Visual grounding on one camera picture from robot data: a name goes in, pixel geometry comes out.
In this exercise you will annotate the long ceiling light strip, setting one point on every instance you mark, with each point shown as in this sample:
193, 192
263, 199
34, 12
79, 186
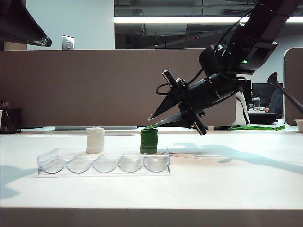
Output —
165, 20

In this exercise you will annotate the grey divider foot bar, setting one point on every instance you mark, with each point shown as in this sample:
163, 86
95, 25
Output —
94, 128

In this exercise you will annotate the metal wall switch plate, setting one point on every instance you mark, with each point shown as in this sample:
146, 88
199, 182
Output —
68, 42

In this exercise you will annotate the green poker chip stack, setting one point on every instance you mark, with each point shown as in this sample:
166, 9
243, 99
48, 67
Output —
148, 142

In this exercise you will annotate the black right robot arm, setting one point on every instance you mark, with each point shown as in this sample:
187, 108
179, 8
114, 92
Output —
260, 26

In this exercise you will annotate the green poker chip marked 20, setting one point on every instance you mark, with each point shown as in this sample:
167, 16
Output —
151, 127

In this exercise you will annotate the green tape strip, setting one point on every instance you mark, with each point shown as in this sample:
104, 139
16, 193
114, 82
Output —
258, 128

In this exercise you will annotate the beige paper bowl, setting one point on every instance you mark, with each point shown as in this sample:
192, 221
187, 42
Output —
298, 126

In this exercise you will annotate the white chair back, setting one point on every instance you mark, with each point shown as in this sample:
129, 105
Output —
242, 113

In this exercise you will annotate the black pole with curved head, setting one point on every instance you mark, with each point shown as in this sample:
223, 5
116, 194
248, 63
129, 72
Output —
290, 97

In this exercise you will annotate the wide brown desk divider panel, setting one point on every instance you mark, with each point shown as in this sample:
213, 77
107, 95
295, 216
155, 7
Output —
94, 87

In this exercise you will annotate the dark background desk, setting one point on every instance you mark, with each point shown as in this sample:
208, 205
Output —
262, 117

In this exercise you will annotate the small white cup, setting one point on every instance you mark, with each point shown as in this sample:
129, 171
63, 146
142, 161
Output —
210, 128

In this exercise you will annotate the seated person in blue shirt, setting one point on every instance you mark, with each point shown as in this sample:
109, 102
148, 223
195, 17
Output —
276, 102

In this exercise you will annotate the black computer monitor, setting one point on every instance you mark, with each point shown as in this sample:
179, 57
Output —
248, 92
261, 92

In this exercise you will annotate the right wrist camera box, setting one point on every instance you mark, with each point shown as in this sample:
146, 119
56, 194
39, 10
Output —
181, 83

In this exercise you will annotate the white poker chip stack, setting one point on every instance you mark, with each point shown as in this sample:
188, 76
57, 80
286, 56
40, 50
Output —
94, 140

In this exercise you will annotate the clear plastic chip tray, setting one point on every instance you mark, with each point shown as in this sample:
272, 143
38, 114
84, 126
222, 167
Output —
71, 170

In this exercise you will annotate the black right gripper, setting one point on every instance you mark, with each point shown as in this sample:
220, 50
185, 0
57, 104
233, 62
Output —
208, 92

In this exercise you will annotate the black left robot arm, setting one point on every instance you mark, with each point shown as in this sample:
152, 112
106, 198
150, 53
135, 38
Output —
16, 26

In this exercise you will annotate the narrow brown desk divider panel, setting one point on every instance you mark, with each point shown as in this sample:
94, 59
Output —
294, 85

